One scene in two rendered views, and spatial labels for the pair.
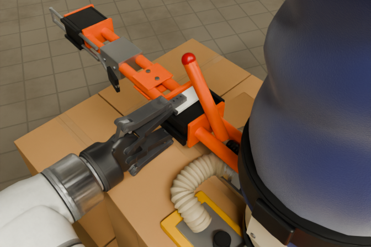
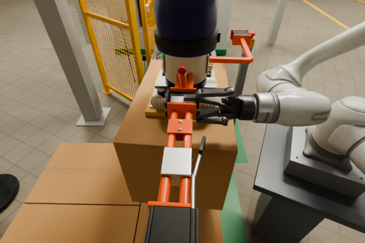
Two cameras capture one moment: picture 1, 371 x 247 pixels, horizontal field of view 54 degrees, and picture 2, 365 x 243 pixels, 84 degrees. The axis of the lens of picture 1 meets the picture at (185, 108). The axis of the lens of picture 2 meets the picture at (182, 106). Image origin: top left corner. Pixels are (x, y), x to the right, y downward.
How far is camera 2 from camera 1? 85 cm
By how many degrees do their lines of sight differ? 85
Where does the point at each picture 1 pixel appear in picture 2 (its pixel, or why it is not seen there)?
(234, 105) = (129, 139)
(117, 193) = (231, 140)
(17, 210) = (294, 91)
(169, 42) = not seen: outside the picture
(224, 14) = not seen: outside the picture
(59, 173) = (270, 95)
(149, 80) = (185, 123)
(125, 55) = (180, 151)
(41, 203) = (282, 91)
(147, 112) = (214, 90)
